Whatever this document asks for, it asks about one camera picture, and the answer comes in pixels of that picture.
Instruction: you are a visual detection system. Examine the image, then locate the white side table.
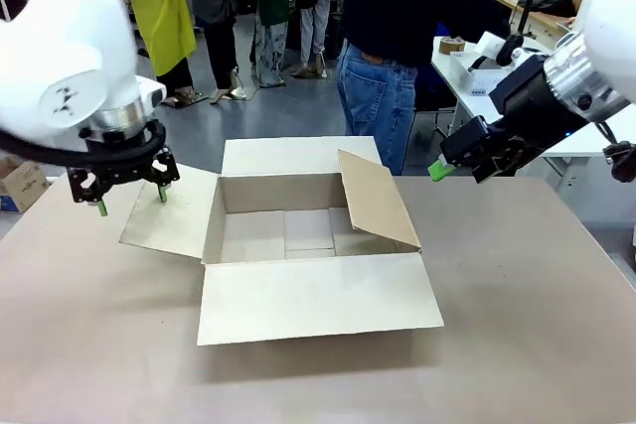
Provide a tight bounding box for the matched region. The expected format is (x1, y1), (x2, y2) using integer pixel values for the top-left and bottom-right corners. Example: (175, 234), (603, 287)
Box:
(430, 21), (636, 158)

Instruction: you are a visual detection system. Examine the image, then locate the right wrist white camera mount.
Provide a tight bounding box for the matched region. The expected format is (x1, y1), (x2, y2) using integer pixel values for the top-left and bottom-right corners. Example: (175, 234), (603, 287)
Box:
(475, 31), (509, 59)

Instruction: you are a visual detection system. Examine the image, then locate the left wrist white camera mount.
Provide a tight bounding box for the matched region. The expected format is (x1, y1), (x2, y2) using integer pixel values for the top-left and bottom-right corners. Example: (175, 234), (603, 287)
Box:
(134, 74), (168, 108)

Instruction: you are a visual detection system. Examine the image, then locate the left arm black cable sleeve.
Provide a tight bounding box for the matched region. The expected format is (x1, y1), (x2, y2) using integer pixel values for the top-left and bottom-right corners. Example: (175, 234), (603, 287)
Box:
(0, 118), (168, 170)

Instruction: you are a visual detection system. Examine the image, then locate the person in grey trousers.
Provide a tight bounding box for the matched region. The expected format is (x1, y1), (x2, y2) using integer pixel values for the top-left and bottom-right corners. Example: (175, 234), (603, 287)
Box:
(290, 0), (340, 80)

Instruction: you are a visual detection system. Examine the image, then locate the black bag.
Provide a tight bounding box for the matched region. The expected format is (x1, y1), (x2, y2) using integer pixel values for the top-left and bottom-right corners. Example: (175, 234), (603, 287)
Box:
(519, 0), (577, 18)

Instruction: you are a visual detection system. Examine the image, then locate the person in green apron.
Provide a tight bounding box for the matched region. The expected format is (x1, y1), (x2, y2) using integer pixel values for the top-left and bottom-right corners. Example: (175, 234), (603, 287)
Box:
(247, 0), (294, 89)

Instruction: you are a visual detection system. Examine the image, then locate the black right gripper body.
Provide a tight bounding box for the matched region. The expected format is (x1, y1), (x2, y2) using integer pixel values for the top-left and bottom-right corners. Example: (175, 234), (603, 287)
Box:
(489, 54), (590, 153)

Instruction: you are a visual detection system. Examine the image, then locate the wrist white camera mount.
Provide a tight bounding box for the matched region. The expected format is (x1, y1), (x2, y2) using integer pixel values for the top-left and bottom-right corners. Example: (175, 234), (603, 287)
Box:
(134, 74), (168, 108)
(475, 31), (509, 59)

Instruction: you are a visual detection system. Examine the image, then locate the brown cardboard shipping box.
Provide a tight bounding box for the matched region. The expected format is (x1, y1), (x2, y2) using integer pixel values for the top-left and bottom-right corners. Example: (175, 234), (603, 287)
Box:
(118, 135), (445, 347)

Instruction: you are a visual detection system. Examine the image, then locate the person in grey jacket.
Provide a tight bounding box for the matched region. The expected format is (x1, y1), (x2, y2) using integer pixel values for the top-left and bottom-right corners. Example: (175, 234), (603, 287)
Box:
(188, 0), (245, 105)

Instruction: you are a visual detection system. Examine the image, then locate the wooden top workbench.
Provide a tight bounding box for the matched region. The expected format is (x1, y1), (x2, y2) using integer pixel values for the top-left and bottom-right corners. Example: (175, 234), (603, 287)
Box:
(495, 0), (577, 39)

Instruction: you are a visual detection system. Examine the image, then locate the person in yellow apron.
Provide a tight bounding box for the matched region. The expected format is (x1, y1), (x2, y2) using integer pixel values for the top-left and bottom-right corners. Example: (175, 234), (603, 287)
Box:
(112, 0), (200, 97)

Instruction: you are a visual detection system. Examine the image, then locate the white plastic bin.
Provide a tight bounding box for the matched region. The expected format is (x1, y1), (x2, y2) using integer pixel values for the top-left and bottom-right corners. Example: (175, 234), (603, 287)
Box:
(449, 50), (513, 98)

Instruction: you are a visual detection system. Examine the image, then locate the small cardboard box on floor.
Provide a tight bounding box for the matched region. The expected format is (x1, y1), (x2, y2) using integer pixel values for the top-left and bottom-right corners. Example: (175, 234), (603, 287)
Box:
(0, 155), (54, 215)

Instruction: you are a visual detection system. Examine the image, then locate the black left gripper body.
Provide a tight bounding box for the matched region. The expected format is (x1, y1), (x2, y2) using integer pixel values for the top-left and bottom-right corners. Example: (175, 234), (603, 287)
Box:
(93, 138), (161, 185)

